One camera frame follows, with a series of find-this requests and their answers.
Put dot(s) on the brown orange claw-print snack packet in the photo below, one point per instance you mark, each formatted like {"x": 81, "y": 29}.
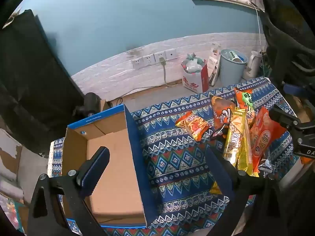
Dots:
{"x": 222, "y": 113}

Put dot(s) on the large orange snack packet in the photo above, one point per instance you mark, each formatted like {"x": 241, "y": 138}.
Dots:
{"x": 267, "y": 135}

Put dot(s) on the black cloth panel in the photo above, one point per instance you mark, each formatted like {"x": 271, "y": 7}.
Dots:
{"x": 37, "y": 78}

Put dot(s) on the white wall shelf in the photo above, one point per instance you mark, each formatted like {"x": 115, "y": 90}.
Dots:
{"x": 221, "y": 0}

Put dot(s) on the black cylindrical lamp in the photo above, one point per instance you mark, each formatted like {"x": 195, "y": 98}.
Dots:
{"x": 89, "y": 103}

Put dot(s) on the clear bag of clutter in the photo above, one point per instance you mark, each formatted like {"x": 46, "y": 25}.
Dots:
{"x": 11, "y": 211}

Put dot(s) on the yellow snack packet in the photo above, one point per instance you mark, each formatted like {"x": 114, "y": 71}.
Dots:
{"x": 246, "y": 150}

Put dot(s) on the white cardboard packaging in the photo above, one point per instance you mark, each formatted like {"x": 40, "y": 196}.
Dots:
{"x": 213, "y": 64}

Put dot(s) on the orange fries snack packet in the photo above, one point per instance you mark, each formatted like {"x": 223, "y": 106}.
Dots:
{"x": 193, "y": 126}

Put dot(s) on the blue cardboard box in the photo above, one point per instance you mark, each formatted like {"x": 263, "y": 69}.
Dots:
{"x": 118, "y": 167}

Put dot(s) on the white electric kettle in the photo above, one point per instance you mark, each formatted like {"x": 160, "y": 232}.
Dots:
{"x": 252, "y": 66}

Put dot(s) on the black mesh office chair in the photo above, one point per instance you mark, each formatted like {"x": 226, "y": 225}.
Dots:
{"x": 288, "y": 24}

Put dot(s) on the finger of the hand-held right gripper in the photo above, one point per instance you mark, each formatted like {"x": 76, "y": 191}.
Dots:
{"x": 283, "y": 116}
{"x": 295, "y": 90}

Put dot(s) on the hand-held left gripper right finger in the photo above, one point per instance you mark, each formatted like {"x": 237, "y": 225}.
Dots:
{"x": 219, "y": 172}

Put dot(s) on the light blue trash bin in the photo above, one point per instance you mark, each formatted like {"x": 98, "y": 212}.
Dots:
{"x": 230, "y": 73}

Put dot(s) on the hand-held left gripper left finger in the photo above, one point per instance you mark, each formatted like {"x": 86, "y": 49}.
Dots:
{"x": 96, "y": 169}

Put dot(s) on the orange snack packet green label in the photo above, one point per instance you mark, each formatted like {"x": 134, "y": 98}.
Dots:
{"x": 246, "y": 105}

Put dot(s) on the gold snack packet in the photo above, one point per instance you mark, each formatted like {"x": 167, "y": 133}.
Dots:
{"x": 232, "y": 137}

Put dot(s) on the small brown cardboard box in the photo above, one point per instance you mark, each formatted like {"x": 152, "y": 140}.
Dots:
{"x": 104, "y": 105}

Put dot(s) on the crumpled plastic bags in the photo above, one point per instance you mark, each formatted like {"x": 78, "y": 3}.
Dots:
{"x": 193, "y": 64}

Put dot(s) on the blue patterned tablecloth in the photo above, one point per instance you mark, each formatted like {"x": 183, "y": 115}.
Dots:
{"x": 177, "y": 167}

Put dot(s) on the red white paper bag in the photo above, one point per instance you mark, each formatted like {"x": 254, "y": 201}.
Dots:
{"x": 194, "y": 82}

